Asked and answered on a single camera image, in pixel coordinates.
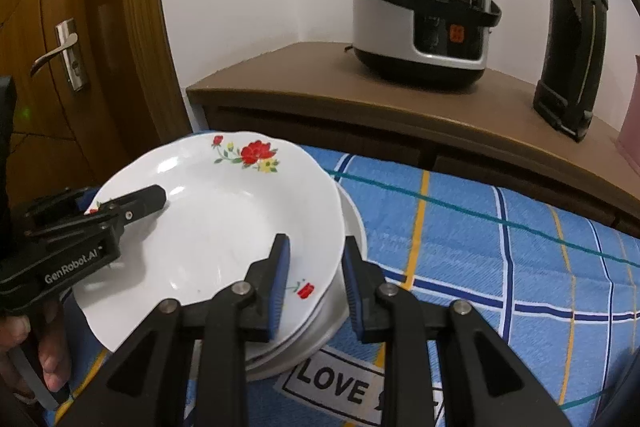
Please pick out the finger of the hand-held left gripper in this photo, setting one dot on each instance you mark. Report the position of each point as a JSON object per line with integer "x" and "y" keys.
{"x": 145, "y": 199}

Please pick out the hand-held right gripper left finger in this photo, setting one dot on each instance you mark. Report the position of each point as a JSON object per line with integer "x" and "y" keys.
{"x": 281, "y": 287}

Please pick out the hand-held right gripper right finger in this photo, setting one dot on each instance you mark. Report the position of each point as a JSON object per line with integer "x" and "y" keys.
{"x": 352, "y": 292}

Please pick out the white plate with pink flowers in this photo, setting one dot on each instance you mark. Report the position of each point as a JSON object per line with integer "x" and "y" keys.
{"x": 300, "y": 338}

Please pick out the plain grey round plate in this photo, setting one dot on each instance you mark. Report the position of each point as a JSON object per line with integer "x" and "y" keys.
{"x": 356, "y": 232}

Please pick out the white plate with red flowers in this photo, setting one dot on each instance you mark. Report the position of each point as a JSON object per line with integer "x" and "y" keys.
{"x": 215, "y": 217}

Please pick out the person's left hand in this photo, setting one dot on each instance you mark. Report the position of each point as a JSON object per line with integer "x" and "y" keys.
{"x": 52, "y": 357}

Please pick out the blue plaid tablecloth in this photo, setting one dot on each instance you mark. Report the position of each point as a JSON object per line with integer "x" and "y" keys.
{"x": 475, "y": 257}

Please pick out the wooden door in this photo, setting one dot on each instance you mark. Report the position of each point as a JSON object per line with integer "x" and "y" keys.
{"x": 110, "y": 32}

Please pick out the brown wooden cabinet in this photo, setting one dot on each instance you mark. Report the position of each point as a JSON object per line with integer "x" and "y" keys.
{"x": 350, "y": 97}

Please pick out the silver and black rice cooker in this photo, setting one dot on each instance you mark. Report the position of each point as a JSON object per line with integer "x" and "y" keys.
{"x": 385, "y": 7}

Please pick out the black thermos flask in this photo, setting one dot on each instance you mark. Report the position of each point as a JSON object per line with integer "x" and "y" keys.
{"x": 570, "y": 57}

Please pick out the pink electric kettle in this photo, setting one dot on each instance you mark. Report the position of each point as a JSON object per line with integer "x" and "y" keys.
{"x": 631, "y": 132}

